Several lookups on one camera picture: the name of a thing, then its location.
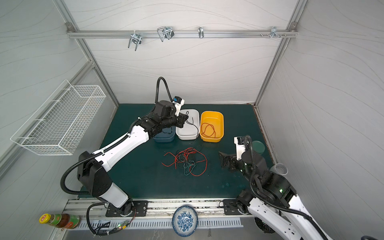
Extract black cable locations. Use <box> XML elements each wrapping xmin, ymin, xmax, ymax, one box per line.
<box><xmin>183</xmin><ymin>110</ymin><xmax>200</xmax><ymax>142</ymax></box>

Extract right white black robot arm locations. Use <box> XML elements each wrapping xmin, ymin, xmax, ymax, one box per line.
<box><xmin>219</xmin><ymin>136</ymin><xmax>331</xmax><ymax>240</ymax></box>

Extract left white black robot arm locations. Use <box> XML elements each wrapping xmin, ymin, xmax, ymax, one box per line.
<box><xmin>60</xmin><ymin>90</ymin><xmax>188</xmax><ymax>216</ymax></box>

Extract blue plastic bin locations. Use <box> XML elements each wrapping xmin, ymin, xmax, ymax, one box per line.
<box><xmin>153</xmin><ymin>126</ymin><xmax>176</xmax><ymax>143</ymax></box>

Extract white plastic bin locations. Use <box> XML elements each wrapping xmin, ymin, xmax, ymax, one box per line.
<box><xmin>176</xmin><ymin>109</ymin><xmax>200</xmax><ymax>141</ymax></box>

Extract green round lid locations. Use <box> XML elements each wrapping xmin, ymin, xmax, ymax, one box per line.
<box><xmin>252</xmin><ymin>141</ymin><xmax>266</xmax><ymax>155</ymax></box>

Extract yellow plastic bin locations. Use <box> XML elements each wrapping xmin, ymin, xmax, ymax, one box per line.
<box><xmin>200</xmin><ymin>111</ymin><xmax>224</xmax><ymax>143</ymax></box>

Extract blue white patterned plate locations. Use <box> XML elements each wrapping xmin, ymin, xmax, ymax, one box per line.
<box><xmin>172</xmin><ymin>205</ymin><xmax>199</xmax><ymax>237</ymax></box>

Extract left metal U-bolt clamp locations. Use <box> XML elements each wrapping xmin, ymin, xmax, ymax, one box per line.
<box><xmin>128</xmin><ymin>32</ymin><xmax>142</xmax><ymax>51</ymax></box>

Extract metal u-bolt clamp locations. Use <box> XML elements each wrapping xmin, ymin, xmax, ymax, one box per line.
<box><xmin>128</xmin><ymin>32</ymin><xmax>142</xmax><ymax>51</ymax></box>
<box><xmin>157</xmin><ymin>26</ymin><xmax>175</xmax><ymax>42</ymax></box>

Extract middle metal U-bolt clamp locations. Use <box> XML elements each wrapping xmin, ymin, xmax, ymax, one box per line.
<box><xmin>157</xmin><ymin>26</ymin><xmax>175</xmax><ymax>42</ymax></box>

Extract white vent strip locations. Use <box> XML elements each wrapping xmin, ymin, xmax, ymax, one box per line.
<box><xmin>91</xmin><ymin>218</ymin><xmax>244</xmax><ymax>231</ymax></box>

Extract small metal hook clamp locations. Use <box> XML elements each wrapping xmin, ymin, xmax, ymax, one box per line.
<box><xmin>198</xmin><ymin>27</ymin><xmax>204</xmax><ymax>39</ymax></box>

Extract sauce bottle yellow cap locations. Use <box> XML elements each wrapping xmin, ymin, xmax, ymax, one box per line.
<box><xmin>39</xmin><ymin>214</ymin><xmax>81</xmax><ymax>229</ymax></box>

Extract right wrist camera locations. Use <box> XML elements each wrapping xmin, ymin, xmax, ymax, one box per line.
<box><xmin>234</xmin><ymin>137</ymin><xmax>246</xmax><ymax>161</ymax></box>

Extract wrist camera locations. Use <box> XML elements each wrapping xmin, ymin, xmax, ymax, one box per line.
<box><xmin>173</xmin><ymin>96</ymin><xmax>185</xmax><ymax>117</ymax></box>
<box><xmin>234</xmin><ymin>137</ymin><xmax>246</xmax><ymax>161</ymax></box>

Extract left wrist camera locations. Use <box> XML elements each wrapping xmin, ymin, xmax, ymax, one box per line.
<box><xmin>173</xmin><ymin>96</ymin><xmax>185</xmax><ymax>117</ymax></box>

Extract tangled red cables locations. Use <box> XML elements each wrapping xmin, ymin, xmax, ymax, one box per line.
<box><xmin>161</xmin><ymin>146</ymin><xmax>208</xmax><ymax>177</ymax></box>

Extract green cable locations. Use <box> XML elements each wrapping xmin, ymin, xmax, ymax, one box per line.
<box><xmin>182</xmin><ymin>160</ymin><xmax>196</xmax><ymax>175</ymax></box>

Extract tangled black cables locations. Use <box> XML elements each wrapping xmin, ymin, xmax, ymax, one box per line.
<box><xmin>175</xmin><ymin>148</ymin><xmax>212</xmax><ymax>176</ymax></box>

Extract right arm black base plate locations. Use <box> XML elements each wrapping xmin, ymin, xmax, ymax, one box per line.
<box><xmin>219</xmin><ymin>199</ymin><xmax>250</xmax><ymax>216</ymax></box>

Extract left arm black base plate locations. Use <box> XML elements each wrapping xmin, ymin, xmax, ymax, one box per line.
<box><xmin>106</xmin><ymin>200</ymin><xmax>148</xmax><ymax>218</ymax></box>

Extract white wire wall basket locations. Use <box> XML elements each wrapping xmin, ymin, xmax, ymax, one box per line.
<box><xmin>10</xmin><ymin>80</ymin><xmax>106</xmax><ymax>156</ymax></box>

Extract aluminium front rail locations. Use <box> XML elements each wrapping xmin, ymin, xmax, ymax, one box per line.
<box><xmin>63</xmin><ymin>198</ymin><xmax>244</xmax><ymax>219</ymax></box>

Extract metal crossbar rail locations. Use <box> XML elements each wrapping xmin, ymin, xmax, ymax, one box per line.
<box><xmin>67</xmin><ymin>29</ymin><xmax>299</xmax><ymax>39</ymax></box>

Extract right metal bolt bracket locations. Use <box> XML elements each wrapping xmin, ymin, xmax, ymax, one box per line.
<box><xmin>260</xmin><ymin>27</ymin><xmax>287</xmax><ymax>39</ymax></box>

